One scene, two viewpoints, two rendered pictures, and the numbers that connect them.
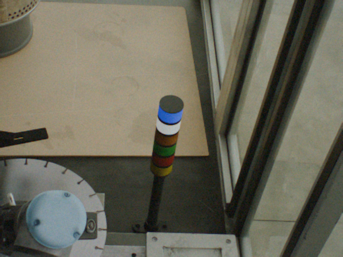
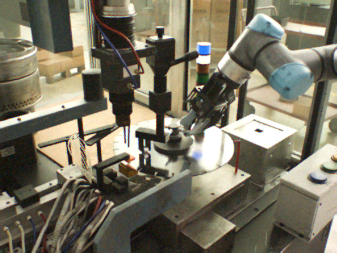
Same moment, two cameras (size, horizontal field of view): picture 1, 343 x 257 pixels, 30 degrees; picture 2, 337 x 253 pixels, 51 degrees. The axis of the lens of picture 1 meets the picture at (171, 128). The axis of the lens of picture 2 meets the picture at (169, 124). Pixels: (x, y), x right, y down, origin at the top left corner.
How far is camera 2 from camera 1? 0.94 m
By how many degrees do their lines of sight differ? 35
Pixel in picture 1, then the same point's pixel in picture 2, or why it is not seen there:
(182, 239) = (237, 124)
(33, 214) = (264, 20)
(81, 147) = not seen: hidden behind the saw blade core
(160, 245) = (232, 129)
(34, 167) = (144, 124)
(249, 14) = (183, 22)
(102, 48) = not seen: hidden behind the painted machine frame
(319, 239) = not seen: outside the picture
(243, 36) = (183, 37)
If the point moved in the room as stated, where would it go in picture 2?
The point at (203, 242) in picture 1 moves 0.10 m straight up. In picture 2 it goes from (245, 120) to (249, 93)
